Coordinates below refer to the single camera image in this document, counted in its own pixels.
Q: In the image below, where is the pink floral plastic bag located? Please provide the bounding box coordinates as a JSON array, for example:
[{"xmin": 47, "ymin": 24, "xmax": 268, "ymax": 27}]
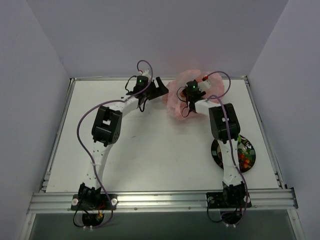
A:
[{"xmin": 162, "ymin": 69, "xmax": 225, "ymax": 121}]

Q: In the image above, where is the fake strawberry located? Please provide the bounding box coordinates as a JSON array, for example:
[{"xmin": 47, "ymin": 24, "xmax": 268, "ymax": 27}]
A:
[{"xmin": 237, "ymin": 148, "xmax": 254, "ymax": 172}]

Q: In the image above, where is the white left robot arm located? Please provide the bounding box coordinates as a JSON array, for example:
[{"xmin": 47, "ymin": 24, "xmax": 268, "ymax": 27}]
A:
[{"xmin": 76, "ymin": 75, "xmax": 169, "ymax": 210}]

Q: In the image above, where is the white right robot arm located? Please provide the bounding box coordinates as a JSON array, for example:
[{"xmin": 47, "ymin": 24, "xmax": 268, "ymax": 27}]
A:
[{"xmin": 182, "ymin": 80, "xmax": 248, "ymax": 207}]

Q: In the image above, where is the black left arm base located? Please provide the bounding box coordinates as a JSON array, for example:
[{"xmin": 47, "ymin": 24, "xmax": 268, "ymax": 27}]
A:
[{"xmin": 70, "ymin": 183, "xmax": 118, "ymax": 229}]

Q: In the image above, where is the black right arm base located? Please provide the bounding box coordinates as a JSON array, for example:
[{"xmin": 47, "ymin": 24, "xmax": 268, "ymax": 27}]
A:
[{"xmin": 206, "ymin": 182, "xmax": 252, "ymax": 228}]

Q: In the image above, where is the dark rimmed beige plate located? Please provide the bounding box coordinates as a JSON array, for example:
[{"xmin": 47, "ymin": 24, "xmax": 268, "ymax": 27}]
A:
[{"xmin": 211, "ymin": 135, "xmax": 256, "ymax": 173}]

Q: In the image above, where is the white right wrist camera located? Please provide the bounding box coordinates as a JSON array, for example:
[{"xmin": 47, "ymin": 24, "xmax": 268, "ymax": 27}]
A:
[{"xmin": 198, "ymin": 75, "xmax": 213, "ymax": 92}]

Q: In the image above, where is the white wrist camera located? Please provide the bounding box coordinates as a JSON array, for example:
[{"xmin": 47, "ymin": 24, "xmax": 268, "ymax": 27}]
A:
[
  {"xmin": 139, "ymin": 68, "xmax": 153, "ymax": 81},
  {"xmin": 198, "ymin": 75, "xmax": 213, "ymax": 92}
]

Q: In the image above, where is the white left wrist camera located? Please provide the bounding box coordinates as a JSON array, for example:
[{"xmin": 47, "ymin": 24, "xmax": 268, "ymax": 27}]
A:
[{"xmin": 139, "ymin": 68, "xmax": 153, "ymax": 81}]

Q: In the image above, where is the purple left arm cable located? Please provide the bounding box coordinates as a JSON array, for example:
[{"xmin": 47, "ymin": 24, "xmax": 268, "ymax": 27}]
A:
[{"xmin": 76, "ymin": 59, "xmax": 155, "ymax": 230}]

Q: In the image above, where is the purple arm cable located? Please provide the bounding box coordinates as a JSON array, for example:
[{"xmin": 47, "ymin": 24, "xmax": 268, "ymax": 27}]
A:
[
  {"xmin": 206, "ymin": 71, "xmax": 251, "ymax": 223},
  {"xmin": 76, "ymin": 59, "xmax": 155, "ymax": 230}
]

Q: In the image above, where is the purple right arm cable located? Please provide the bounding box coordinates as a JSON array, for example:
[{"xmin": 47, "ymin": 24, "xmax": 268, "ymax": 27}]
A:
[{"xmin": 206, "ymin": 71, "xmax": 251, "ymax": 223}]

